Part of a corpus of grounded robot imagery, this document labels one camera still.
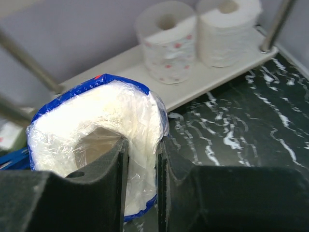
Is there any blue Tempo roll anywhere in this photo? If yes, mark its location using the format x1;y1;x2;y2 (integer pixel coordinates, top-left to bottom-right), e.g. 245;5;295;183
26;74;169;222

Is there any white two-tier shelf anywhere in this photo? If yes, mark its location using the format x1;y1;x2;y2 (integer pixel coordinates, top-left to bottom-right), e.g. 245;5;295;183
0;0;296;111

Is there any white green small box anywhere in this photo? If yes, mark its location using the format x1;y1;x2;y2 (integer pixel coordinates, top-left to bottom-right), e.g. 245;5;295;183
0;119;27;152

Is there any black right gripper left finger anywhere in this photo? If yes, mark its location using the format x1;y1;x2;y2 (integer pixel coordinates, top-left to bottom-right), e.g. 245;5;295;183
0;138;128;232

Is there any white patterned paper roll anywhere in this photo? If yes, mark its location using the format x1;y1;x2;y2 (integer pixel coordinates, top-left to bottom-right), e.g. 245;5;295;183
135;0;197;84

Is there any plain white paper roll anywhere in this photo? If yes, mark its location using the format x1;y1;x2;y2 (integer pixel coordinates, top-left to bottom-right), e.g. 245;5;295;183
196;0;263;68

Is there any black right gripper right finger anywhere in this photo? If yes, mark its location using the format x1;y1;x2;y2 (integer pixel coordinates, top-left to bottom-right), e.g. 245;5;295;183
156;137;309;232

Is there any blue stapler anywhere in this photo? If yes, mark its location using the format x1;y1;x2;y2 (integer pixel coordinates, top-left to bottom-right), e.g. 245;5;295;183
0;147;30;170

